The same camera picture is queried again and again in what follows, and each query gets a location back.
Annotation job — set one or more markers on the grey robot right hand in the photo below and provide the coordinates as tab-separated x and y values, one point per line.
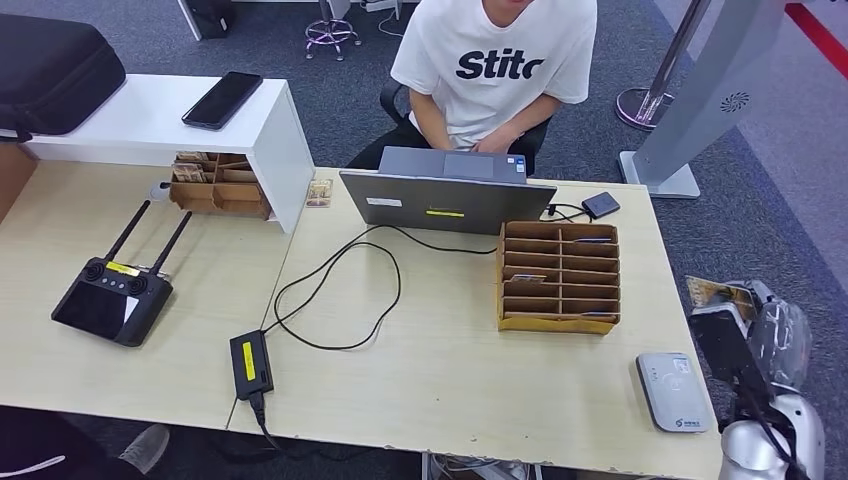
785	344

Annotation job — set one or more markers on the person's left hand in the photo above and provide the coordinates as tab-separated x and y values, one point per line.
493	142

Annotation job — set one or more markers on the photo ID card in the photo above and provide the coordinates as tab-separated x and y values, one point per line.
715	291

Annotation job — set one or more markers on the person's left forearm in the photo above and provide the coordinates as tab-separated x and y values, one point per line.
530	116

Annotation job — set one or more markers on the person's right forearm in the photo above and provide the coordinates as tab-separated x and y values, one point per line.
427	119

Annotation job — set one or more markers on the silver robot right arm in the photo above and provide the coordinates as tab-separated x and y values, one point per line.
752	450

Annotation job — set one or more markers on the white card reader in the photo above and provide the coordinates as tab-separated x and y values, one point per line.
672	393

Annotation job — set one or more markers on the cardboard slotted card holder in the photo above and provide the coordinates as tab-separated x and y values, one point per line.
556	324

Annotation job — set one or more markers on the grey laptop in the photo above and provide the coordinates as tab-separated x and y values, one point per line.
450	205

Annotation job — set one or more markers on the black office chair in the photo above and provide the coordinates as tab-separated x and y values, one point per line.
391	99

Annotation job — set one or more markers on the black external drive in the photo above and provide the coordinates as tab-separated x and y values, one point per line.
601	205

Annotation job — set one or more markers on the chrome stool base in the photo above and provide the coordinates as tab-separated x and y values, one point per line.
330	31

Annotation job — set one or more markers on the grey kiosk stand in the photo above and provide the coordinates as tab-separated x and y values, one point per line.
715	73

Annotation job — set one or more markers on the black smartphone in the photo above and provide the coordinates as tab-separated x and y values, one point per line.
222	100

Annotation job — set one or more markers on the open cardboard box organizer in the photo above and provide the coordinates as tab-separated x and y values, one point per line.
220	200

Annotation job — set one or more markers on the stack of photo cards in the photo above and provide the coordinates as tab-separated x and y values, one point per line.
190	173
191	157

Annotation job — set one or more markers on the black computer tower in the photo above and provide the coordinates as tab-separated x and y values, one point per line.
210	16

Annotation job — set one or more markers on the red barrier belt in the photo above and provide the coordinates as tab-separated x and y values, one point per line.
818	30

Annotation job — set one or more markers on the black power adapter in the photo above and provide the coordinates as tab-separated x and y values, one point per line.
251	366

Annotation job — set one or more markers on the white round puck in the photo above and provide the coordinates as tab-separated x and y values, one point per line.
159	191

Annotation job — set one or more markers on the white desk shelf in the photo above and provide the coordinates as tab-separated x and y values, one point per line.
132	122

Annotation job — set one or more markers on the black remote controller with antennas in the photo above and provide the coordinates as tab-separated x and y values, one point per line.
109	305

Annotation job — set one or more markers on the black carrying case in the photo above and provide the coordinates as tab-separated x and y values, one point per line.
46	73

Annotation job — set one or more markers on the brown wooden board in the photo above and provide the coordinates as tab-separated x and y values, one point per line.
14	177

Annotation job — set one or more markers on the black and white wrist camera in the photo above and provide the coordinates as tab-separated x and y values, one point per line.
725	344

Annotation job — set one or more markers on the chrome stanchion post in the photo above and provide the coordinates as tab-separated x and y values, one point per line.
636	106

